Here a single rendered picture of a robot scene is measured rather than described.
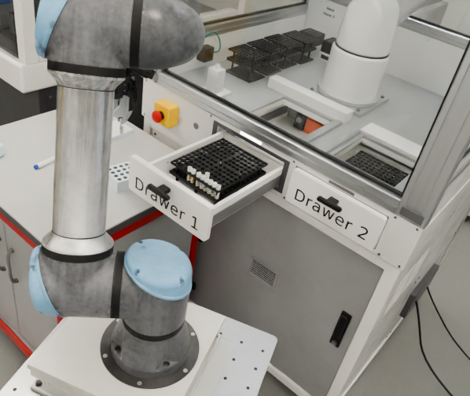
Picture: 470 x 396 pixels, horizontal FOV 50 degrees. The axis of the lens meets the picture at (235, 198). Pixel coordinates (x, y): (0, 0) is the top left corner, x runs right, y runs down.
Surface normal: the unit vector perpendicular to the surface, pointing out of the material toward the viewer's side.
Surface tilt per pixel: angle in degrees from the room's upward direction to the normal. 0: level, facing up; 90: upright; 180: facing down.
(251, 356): 0
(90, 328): 2
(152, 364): 71
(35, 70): 90
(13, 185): 0
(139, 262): 9
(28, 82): 90
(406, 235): 90
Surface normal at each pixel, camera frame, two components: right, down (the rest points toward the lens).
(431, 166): -0.63, 0.37
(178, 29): 0.74, 0.18
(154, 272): 0.29, -0.80
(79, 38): 0.06, 0.26
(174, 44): 0.62, 0.53
